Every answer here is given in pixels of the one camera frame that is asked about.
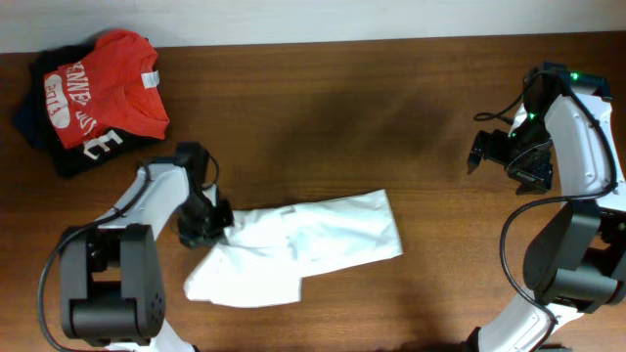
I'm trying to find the white t-shirt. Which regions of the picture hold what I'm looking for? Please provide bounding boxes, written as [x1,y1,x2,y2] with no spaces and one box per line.
[183,190,403,308]

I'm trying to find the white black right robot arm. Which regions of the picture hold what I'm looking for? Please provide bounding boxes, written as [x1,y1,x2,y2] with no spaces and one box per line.
[463,63,625,351]

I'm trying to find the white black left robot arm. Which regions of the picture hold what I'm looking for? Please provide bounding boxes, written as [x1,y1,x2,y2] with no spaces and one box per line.
[51,142,234,351]

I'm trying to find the red folded t-shirt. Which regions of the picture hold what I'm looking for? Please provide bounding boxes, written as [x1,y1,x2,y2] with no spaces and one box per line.
[43,30,169,150]

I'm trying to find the black folded t-shirt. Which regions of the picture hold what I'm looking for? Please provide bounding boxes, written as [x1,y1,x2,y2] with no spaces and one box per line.
[12,44,159,178]

